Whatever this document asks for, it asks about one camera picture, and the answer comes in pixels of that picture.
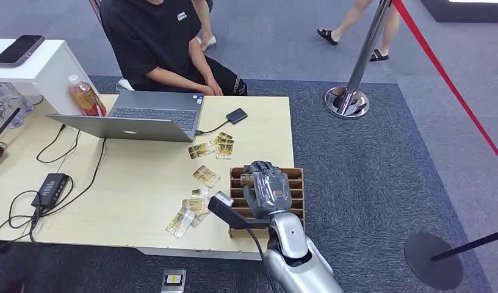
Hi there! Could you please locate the person's left hand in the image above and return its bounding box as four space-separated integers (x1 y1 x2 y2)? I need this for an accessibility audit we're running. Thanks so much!
206 76 225 96

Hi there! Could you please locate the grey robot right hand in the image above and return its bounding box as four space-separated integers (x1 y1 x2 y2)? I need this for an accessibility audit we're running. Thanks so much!
244 161 293 220

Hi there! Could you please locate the wooden slotted card organizer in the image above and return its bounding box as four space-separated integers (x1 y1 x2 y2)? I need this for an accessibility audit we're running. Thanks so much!
228 167 306 239

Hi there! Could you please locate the person in white heels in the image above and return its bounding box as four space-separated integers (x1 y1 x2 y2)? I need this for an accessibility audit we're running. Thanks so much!
191 0 217 52

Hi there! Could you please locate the seated person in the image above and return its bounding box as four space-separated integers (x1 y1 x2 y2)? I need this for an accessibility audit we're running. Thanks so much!
99 0 248 96

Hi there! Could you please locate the person in black sandals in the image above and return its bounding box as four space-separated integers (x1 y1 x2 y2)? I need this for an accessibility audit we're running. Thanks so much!
317 0 400 62

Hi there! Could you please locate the black external drive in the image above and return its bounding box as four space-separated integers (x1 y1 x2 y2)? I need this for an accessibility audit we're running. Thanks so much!
226 107 248 125

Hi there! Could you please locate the grey open laptop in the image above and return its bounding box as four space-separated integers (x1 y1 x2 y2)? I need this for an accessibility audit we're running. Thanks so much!
45 89 205 143

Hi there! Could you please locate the white chair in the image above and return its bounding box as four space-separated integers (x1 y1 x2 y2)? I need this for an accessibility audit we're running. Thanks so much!
115 78 135 95

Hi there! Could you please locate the dark blue-grey rug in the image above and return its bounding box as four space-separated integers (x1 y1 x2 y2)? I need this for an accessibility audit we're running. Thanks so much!
0 76 493 293

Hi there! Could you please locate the orange tea bottle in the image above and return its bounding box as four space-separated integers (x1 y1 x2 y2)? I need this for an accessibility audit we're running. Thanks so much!
68 74 107 117

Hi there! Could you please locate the light wood desk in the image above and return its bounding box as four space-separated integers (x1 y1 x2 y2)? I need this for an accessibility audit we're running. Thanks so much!
0 94 295 262

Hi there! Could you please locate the grey floor device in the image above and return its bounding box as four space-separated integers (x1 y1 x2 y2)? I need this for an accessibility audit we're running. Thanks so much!
161 269 187 293

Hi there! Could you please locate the white cabinet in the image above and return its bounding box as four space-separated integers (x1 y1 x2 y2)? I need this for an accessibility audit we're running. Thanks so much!
0 38 100 116

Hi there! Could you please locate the black stanchion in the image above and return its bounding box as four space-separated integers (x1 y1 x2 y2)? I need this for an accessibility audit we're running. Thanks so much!
404 228 498 291

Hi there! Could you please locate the black power adapter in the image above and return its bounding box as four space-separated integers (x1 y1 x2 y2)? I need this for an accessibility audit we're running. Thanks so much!
31 173 70 211

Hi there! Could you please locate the dark smartphone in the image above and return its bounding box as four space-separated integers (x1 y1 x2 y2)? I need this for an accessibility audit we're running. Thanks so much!
0 34 46 68

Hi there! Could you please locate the red barrier belt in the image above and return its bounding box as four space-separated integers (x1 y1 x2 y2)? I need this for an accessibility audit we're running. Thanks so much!
391 0 498 172

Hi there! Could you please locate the dark display platform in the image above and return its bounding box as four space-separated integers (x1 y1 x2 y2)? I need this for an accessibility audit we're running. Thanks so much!
420 0 498 24

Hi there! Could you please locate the black drive cable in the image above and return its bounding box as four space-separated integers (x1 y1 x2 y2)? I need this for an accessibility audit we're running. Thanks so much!
194 119 231 136

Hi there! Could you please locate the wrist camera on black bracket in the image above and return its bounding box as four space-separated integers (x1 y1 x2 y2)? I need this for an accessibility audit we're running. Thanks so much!
207 191 271 231

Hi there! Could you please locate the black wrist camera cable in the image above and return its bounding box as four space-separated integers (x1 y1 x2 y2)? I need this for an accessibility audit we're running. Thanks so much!
245 227 279 293

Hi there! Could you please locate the black laptop power cable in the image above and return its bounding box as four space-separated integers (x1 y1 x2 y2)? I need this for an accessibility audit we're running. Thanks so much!
40 137 108 219

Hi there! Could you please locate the chrome stanchion post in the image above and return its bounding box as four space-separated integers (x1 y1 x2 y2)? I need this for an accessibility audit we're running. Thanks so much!
323 0 394 120

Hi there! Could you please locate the thin black looped cable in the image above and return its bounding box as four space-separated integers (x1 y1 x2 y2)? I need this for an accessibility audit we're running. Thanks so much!
35 124 81 165

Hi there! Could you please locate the black adapter mains cable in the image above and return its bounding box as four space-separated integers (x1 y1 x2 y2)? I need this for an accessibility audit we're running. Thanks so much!
0 190 42 244

